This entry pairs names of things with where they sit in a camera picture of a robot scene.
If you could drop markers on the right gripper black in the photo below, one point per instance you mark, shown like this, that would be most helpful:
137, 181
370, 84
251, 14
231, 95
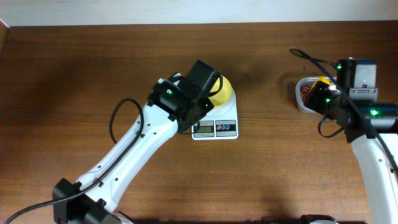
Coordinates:
314, 94

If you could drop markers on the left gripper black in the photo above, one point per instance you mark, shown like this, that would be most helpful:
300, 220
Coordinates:
204, 106

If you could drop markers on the yellow measuring scoop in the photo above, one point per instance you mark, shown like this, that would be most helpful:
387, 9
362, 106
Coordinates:
321, 84

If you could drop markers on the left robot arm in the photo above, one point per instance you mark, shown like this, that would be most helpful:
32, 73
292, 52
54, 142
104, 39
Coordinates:
173, 106

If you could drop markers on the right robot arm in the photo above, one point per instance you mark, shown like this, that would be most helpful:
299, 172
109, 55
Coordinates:
350, 100

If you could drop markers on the yellow plastic bowl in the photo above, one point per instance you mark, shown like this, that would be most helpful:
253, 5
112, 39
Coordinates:
221, 92

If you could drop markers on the white digital kitchen scale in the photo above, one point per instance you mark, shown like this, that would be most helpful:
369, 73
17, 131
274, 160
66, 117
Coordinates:
220, 123

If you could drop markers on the red beans in container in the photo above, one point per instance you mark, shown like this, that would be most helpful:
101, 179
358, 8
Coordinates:
305, 92

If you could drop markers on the clear plastic container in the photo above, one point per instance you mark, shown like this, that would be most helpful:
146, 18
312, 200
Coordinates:
310, 81

